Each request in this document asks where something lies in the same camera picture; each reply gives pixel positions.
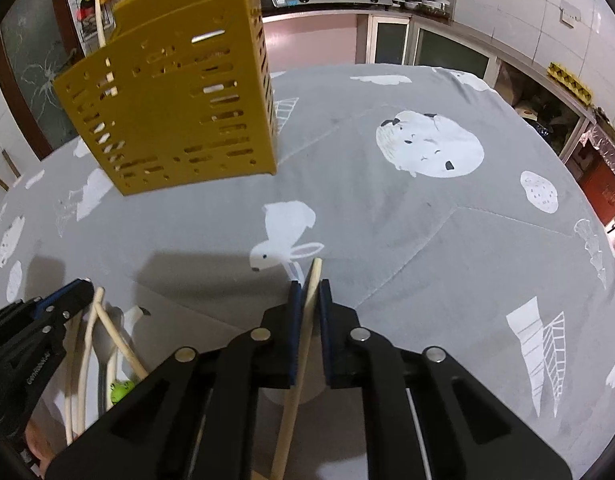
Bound brown framed glass door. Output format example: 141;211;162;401
0;0;113;161

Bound yellow slotted utensil holder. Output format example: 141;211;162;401
52;0;279;197

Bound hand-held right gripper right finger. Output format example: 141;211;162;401
318;279;573;480

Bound person's left hand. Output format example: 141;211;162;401
24;417;58;468

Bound pair of wooden sticks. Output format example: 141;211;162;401
0;150;21;192

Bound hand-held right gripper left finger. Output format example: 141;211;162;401
45;280;304;480

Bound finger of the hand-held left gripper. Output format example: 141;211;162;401
0;278;92;334
0;284;97;362

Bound wire wall rack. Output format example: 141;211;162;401
70;0;114;42

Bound red cabinet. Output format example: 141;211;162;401
565;125;615;228

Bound group of bowls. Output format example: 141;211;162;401
391;0;451;17

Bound kitchen counter cabinet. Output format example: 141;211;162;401
262;4;595;161

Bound green frog training chopsticks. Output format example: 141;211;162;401
105;352;137;413

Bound yellow egg carton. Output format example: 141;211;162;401
546;62;594;107

